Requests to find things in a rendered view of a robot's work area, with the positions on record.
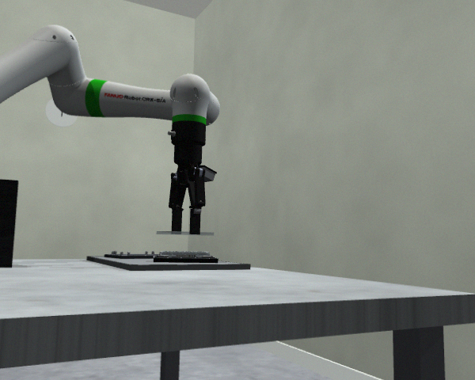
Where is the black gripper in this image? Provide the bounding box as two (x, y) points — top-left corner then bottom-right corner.
(169, 142), (206, 234)

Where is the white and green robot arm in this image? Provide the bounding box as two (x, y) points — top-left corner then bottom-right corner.
(0, 25), (220, 146)

